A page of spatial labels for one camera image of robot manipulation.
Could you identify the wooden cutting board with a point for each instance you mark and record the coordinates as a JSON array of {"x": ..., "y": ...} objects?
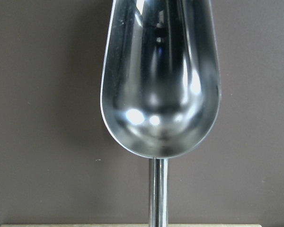
[{"x": 128, "y": 225}]

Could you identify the silver metal ice scoop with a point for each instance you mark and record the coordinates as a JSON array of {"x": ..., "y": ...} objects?
[{"x": 161, "y": 88}]

